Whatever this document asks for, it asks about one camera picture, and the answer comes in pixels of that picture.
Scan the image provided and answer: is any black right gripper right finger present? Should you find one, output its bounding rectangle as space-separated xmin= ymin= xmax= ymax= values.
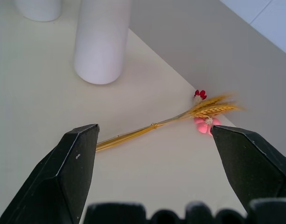
xmin=210 ymin=125 xmax=286 ymax=217

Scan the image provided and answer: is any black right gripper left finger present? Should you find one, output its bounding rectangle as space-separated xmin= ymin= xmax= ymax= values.
xmin=0 ymin=123 xmax=100 ymax=224

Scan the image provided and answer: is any tall white cylindrical vase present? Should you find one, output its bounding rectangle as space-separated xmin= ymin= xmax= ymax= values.
xmin=73 ymin=0 xmax=131 ymax=85

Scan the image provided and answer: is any golden wheat stalk bundle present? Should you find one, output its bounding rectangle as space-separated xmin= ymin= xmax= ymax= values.
xmin=95 ymin=89 xmax=247 ymax=153

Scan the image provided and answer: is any short white cylindrical vase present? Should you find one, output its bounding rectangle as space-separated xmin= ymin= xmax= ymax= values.
xmin=14 ymin=0 xmax=62 ymax=22

